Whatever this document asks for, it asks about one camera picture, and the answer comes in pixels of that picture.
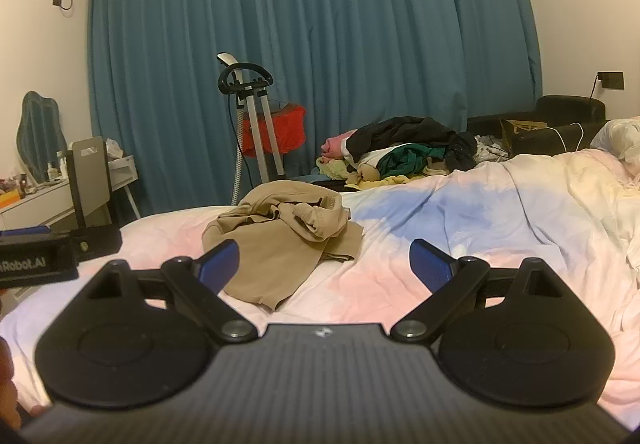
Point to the yellow garment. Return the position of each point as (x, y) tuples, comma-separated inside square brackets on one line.
[(380, 180)]

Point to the grey chair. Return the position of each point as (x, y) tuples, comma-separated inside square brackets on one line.
[(92, 184)]

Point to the person's left hand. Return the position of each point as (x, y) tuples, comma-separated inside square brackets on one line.
[(6, 374)]

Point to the garment steamer stand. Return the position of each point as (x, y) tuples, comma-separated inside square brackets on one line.
[(260, 134)]

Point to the white dressing table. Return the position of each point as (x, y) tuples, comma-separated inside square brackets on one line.
[(35, 206)]

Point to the yellow fluffy cloth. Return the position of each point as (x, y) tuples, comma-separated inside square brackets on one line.
[(334, 169)]

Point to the black garment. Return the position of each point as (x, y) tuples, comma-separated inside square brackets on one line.
[(405, 132)]

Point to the blue curtain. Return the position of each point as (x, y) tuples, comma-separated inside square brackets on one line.
[(350, 24)]

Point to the dark cosmetic bottle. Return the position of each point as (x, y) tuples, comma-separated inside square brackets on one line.
[(22, 185)]

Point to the pastel tie-dye duvet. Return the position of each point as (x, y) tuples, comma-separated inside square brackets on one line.
[(500, 224)]

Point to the black wall socket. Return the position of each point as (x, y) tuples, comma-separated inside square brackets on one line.
[(611, 80)]

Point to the white pillow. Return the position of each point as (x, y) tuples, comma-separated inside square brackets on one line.
[(617, 139)]

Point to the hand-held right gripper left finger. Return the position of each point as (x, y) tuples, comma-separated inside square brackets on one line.
[(220, 264)]

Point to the patterned white cloth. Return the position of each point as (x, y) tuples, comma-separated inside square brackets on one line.
[(490, 147)]

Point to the cardboard box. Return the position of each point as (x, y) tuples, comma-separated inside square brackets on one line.
[(522, 132)]

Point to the pink garment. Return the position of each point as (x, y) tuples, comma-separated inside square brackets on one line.
[(335, 147)]

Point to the white cosmetic bottle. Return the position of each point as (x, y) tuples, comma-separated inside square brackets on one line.
[(52, 172)]

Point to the white garment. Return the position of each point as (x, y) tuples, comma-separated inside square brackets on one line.
[(372, 158)]

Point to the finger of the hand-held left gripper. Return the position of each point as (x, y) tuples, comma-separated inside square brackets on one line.
[(97, 243)]

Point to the tan pants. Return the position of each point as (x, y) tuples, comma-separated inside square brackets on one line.
[(280, 234)]

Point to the green garment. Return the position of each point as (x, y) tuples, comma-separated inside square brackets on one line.
[(405, 159)]

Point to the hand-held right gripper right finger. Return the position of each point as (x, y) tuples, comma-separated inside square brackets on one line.
[(430, 264)]

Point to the wavy frame mirror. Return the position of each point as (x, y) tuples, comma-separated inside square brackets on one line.
[(40, 134)]

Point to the red cloth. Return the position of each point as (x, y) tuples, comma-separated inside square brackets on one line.
[(290, 129)]

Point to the black sofa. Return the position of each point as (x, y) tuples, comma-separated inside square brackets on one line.
[(570, 117)]

